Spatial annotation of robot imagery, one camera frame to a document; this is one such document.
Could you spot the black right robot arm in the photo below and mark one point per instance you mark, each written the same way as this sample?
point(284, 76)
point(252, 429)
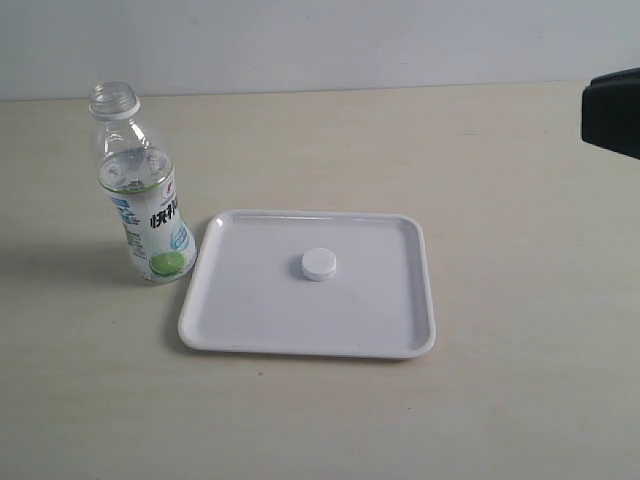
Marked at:
point(610, 112)

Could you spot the clear plastic lime drink bottle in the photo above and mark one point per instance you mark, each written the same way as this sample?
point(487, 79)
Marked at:
point(137, 174)

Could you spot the white bottle cap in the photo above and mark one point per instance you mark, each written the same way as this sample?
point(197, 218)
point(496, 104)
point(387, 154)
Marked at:
point(318, 264)

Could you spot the white rectangular plastic tray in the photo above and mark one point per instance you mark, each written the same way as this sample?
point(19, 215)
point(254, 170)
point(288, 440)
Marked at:
point(248, 294)

